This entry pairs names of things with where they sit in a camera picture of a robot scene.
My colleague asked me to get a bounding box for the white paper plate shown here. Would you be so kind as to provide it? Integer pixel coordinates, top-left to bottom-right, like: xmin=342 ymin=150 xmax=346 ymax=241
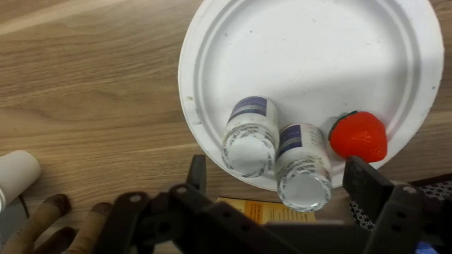
xmin=177 ymin=0 xmax=445 ymax=192

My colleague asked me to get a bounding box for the brown plush moose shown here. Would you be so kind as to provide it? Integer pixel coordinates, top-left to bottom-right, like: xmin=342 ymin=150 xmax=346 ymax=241
xmin=0 ymin=192 xmax=114 ymax=254

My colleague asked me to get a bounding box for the open yellow cardboard box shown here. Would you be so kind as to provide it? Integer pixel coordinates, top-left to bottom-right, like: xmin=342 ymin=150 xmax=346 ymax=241
xmin=216 ymin=196 xmax=318 ymax=226

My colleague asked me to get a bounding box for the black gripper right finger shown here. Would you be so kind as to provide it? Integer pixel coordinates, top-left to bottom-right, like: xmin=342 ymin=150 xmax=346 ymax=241
xmin=342 ymin=154 xmax=452 ymax=254

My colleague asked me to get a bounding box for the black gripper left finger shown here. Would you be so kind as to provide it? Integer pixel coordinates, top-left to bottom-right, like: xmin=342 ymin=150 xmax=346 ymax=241
xmin=89 ymin=154 xmax=266 ymax=254

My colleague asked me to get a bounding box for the white pill bottle blue label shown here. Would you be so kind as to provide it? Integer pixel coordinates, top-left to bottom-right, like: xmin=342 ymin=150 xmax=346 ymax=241
xmin=220 ymin=95 xmax=281 ymax=179
xmin=274 ymin=123 xmax=333 ymax=213

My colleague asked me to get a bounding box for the red tomato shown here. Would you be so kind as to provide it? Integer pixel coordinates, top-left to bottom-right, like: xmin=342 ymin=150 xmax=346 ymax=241
xmin=328 ymin=110 xmax=389 ymax=165

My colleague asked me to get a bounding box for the white paper cup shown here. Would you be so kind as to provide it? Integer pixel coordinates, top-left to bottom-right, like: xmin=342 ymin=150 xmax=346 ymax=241
xmin=0 ymin=150 xmax=42 ymax=209

